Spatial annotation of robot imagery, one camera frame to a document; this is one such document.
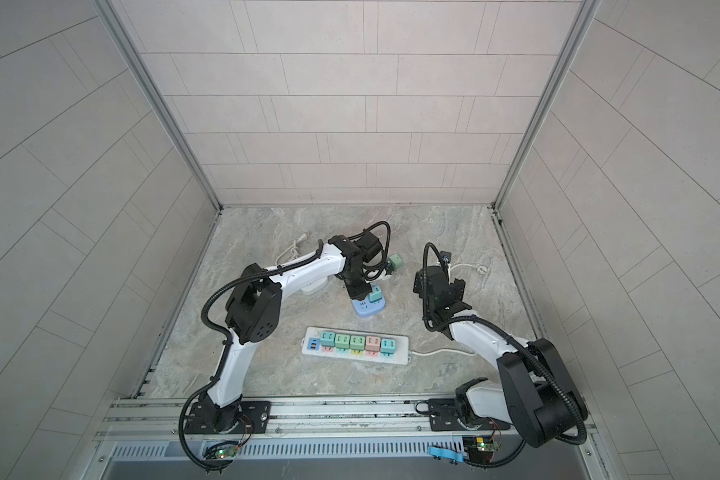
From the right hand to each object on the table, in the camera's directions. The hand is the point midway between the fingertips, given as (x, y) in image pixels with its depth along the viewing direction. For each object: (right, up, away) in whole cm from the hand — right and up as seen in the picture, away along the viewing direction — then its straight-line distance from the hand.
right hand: (433, 276), depth 90 cm
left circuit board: (-52, -35, -25) cm, 68 cm away
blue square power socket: (-21, -9, -3) cm, 23 cm away
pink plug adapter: (-18, -15, -13) cm, 27 cm away
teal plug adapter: (-30, -14, -13) cm, 36 cm away
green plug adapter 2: (-23, -15, -13) cm, 30 cm away
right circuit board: (+6, -36, -22) cm, 43 cm away
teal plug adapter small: (-15, -16, -14) cm, 26 cm away
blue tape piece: (-2, -36, -25) cm, 43 cm away
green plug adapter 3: (-11, +3, +7) cm, 13 cm away
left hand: (-19, -4, +1) cm, 20 cm away
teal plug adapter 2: (-18, -5, -5) cm, 19 cm away
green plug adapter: (-27, -15, -13) cm, 33 cm away
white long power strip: (-36, -17, -10) cm, 41 cm away
